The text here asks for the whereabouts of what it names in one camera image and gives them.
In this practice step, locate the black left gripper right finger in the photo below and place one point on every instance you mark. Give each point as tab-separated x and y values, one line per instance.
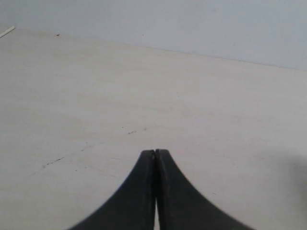
181	206

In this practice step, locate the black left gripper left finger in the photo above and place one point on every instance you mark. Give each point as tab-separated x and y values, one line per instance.
132	206

